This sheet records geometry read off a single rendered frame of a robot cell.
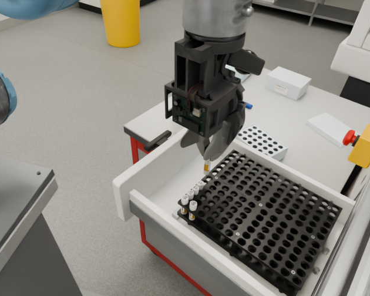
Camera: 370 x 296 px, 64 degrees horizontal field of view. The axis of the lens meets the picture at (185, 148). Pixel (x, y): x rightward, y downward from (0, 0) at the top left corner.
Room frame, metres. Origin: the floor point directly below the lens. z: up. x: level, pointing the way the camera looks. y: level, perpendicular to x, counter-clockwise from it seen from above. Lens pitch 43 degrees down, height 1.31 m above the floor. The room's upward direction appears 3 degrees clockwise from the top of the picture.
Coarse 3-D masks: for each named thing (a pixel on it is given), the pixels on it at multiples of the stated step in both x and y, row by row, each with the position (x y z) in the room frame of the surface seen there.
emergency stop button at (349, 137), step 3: (348, 132) 0.53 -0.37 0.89; (351, 132) 0.53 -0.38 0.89; (354, 132) 0.53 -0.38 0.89; (345, 135) 0.53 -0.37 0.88; (348, 135) 0.53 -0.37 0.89; (351, 135) 0.52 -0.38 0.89; (354, 135) 0.53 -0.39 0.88; (345, 138) 0.52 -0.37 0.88; (348, 138) 0.52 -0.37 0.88; (351, 138) 0.52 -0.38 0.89; (354, 138) 0.52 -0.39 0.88; (342, 141) 0.53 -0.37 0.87; (345, 141) 0.52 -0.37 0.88; (348, 141) 0.52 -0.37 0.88; (351, 141) 0.52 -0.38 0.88; (345, 144) 0.52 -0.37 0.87
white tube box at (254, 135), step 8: (248, 128) 0.65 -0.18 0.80; (256, 128) 0.66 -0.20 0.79; (240, 136) 0.61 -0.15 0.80; (248, 136) 0.62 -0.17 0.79; (256, 136) 0.62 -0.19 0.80; (264, 136) 0.63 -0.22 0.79; (272, 136) 0.62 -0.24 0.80; (248, 144) 0.58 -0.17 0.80; (256, 144) 0.58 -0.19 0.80; (264, 144) 0.58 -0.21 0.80; (272, 144) 0.59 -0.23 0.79; (280, 144) 0.59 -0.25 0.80; (264, 152) 0.55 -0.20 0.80; (272, 152) 0.56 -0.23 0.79; (280, 152) 0.56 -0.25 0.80
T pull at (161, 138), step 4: (164, 132) 0.47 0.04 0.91; (168, 132) 0.47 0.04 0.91; (160, 136) 0.46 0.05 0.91; (164, 136) 0.46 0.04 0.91; (168, 136) 0.47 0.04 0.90; (152, 140) 0.44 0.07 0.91; (156, 140) 0.44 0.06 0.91; (160, 140) 0.45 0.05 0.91; (164, 140) 0.45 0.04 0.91; (148, 144) 0.43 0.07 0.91; (152, 144) 0.43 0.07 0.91; (156, 144) 0.44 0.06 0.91; (160, 144) 0.43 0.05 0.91; (144, 148) 0.42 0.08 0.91; (148, 148) 0.42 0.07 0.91; (152, 148) 0.43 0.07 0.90
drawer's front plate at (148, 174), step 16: (176, 144) 0.42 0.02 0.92; (192, 144) 0.47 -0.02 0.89; (144, 160) 0.37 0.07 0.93; (160, 160) 0.39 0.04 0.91; (176, 160) 0.43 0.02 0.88; (128, 176) 0.33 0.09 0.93; (144, 176) 0.35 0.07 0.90; (160, 176) 0.39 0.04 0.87; (128, 192) 0.32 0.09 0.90; (144, 192) 0.35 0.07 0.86; (128, 208) 0.32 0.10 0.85
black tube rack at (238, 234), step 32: (224, 192) 0.33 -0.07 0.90; (256, 192) 0.33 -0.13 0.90; (288, 192) 0.34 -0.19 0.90; (192, 224) 0.28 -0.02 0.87; (224, 224) 0.26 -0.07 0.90; (256, 224) 0.29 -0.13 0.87; (288, 224) 0.27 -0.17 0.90; (320, 224) 0.28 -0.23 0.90; (256, 256) 0.21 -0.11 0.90; (288, 256) 0.22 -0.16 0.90; (288, 288) 0.18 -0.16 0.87
